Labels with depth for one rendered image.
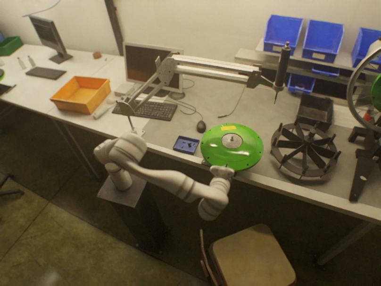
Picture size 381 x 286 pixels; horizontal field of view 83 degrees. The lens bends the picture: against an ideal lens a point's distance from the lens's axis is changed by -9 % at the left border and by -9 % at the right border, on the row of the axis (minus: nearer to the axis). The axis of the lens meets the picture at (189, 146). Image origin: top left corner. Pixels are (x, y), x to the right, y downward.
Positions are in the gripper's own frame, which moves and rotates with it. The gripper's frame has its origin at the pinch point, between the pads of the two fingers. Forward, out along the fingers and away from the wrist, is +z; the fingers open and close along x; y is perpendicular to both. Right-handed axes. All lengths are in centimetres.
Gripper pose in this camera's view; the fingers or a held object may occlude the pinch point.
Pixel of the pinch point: (226, 164)
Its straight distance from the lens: 107.6
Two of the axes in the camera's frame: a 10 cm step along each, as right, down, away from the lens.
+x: 9.6, 1.6, -2.3
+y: -1.0, 9.6, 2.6
